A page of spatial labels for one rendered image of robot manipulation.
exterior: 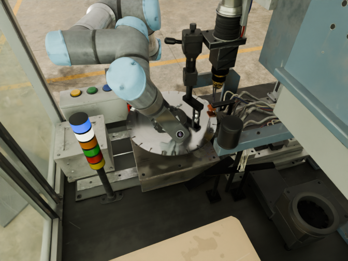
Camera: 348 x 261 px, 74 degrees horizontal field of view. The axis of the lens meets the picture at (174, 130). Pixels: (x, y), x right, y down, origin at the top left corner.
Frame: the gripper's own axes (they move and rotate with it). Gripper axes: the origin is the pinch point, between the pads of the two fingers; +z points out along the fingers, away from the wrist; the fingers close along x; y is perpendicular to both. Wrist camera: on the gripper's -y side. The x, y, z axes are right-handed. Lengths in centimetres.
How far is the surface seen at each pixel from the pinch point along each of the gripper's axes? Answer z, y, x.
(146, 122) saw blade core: 2.8, 10.4, 6.5
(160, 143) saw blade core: 0.0, -0.3, 7.1
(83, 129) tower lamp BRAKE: -25.9, 5.4, 16.0
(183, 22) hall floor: 229, 216, -116
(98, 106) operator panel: 12.7, 37.5, 19.3
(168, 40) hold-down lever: -14.0, 16.8, -16.4
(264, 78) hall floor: 186, 46, -109
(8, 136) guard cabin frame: -28.9, 16.6, 31.5
